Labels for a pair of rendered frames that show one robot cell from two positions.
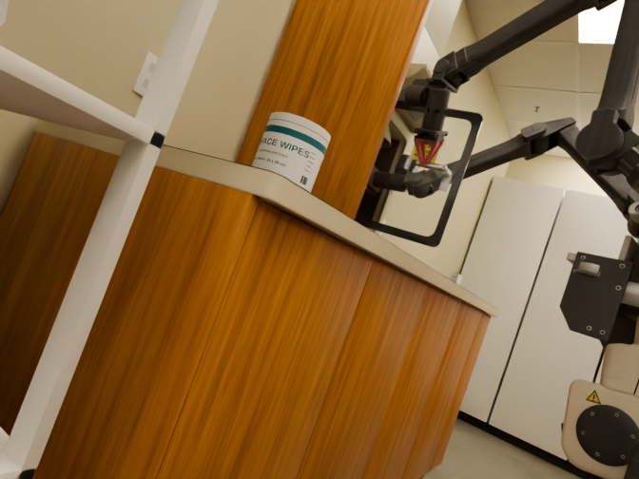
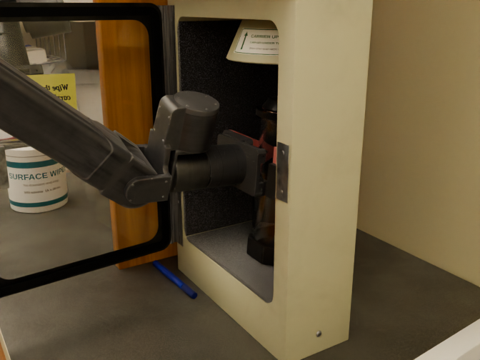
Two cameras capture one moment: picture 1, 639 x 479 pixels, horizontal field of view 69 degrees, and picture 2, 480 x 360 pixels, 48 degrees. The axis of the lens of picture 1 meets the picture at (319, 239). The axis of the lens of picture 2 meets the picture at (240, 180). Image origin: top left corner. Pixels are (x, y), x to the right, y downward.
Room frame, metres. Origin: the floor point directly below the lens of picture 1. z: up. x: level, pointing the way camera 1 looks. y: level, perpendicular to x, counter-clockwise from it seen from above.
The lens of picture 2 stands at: (1.87, -0.75, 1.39)
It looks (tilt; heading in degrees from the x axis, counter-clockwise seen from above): 18 degrees down; 116
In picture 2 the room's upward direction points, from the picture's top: straight up
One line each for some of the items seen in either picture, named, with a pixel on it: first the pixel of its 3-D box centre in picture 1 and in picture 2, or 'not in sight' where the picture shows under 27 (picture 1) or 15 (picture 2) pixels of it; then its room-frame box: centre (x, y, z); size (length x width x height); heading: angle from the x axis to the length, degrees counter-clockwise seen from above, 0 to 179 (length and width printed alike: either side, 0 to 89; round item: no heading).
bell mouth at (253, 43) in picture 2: not in sight; (290, 38); (1.61, -0.04, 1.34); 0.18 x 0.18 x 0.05
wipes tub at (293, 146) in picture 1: (288, 160); not in sight; (0.93, 0.11, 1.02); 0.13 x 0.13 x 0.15
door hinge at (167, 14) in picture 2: not in sight; (171, 133); (1.41, -0.04, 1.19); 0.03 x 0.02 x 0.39; 148
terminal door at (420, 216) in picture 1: (410, 169); (73, 148); (1.33, -0.18, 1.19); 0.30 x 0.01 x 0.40; 63
